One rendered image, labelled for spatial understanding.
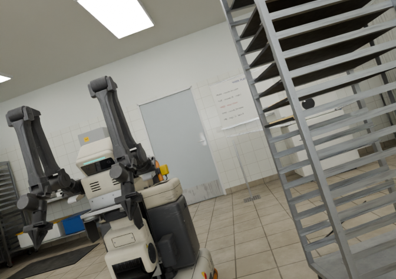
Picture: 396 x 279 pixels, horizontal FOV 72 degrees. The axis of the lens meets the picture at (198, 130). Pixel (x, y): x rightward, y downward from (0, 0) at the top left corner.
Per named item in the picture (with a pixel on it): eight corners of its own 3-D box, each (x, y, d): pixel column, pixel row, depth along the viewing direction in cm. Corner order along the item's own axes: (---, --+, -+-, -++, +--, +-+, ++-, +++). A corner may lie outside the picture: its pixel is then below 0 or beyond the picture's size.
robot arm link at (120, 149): (112, 77, 128) (92, 85, 129) (107, 75, 123) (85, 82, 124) (140, 165, 126) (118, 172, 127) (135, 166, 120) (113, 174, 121)
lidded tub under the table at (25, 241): (19, 249, 467) (15, 234, 468) (38, 239, 512) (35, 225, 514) (38, 243, 462) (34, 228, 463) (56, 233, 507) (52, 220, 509)
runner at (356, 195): (296, 221, 153) (294, 215, 153) (294, 219, 156) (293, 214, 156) (398, 184, 159) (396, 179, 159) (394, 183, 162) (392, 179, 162)
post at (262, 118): (311, 269, 154) (218, -10, 164) (308, 266, 157) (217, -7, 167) (316, 267, 154) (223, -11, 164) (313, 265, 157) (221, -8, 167)
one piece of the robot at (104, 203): (101, 236, 151) (90, 198, 152) (148, 222, 147) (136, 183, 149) (85, 248, 135) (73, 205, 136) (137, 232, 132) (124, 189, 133)
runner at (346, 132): (276, 159, 155) (274, 153, 155) (274, 159, 158) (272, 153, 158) (376, 125, 161) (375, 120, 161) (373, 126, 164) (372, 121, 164)
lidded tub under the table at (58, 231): (40, 243, 462) (36, 228, 463) (57, 233, 508) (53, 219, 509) (60, 236, 458) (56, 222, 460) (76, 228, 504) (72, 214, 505)
